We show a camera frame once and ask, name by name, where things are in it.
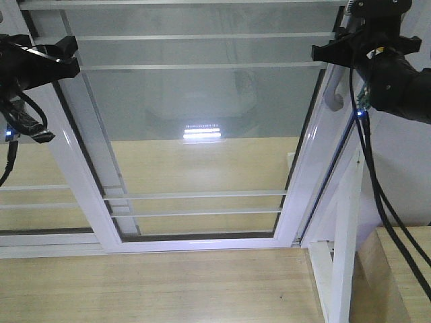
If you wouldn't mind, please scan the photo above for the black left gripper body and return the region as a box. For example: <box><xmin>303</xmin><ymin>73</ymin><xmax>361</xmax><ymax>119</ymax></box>
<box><xmin>1</xmin><ymin>34</ymin><xmax>80</xmax><ymax>93</ymax></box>

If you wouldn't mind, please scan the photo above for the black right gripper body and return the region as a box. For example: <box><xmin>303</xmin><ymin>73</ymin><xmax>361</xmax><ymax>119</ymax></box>
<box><xmin>311</xmin><ymin>18</ymin><xmax>422</xmax><ymax>76</ymax></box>

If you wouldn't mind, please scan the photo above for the grey metal door handle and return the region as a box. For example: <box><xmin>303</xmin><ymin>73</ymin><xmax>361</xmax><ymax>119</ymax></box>
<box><xmin>323</xmin><ymin>6</ymin><xmax>349</xmax><ymax>112</ymax></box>

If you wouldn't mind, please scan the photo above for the white framed sliding glass door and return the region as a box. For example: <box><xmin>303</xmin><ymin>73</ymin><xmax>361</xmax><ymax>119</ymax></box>
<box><xmin>1</xmin><ymin>1</ymin><xmax>350</xmax><ymax>254</ymax></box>

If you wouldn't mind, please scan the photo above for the fixed white framed glass panel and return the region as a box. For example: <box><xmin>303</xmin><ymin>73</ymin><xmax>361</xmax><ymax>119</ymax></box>
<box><xmin>1</xmin><ymin>141</ymin><xmax>104</xmax><ymax>259</ymax></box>

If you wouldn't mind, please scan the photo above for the light wooden box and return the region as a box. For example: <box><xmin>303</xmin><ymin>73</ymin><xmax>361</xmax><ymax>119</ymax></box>
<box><xmin>350</xmin><ymin>227</ymin><xmax>430</xmax><ymax>322</ymax></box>

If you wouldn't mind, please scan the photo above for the light wooden base board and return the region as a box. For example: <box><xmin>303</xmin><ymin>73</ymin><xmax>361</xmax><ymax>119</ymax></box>
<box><xmin>0</xmin><ymin>136</ymin><xmax>329</xmax><ymax>323</ymax></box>

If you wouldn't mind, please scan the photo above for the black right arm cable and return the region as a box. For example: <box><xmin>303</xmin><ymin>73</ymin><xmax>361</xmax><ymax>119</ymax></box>
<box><xmin>348</xmin><ymin>65</ymin><xmax>431</xmax><ymax>302</ymax></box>

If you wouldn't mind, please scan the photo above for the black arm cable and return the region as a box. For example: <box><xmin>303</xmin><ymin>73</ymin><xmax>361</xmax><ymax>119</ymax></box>
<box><xmin>0</xmin><ymin>90</ymin><xmax>57</xmax><ymax>188</ymax></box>
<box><xmin>348</xmin><ymin>65</ymin><xmax>431</xmax><ymax>302</ymax></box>

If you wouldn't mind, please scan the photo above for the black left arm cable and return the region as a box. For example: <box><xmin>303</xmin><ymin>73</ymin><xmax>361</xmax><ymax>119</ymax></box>
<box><xmin>0</xmin><ymin>90</ymin><xmax>57</xmax><ymax>188</ymax></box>

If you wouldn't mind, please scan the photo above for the white door jamb frame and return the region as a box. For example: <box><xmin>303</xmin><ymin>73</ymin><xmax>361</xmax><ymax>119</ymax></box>
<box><xmin>297</xmin><ymin>115</ymin><xmax>362</xmax><ymax>248</ymax></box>

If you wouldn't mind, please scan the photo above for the white support brace bracket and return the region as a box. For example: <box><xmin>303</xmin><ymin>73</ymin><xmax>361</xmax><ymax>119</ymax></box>
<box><xmin>302</xmin><ymin>149</ymin><xmax>364</xmax><ymax>322</ymax></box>

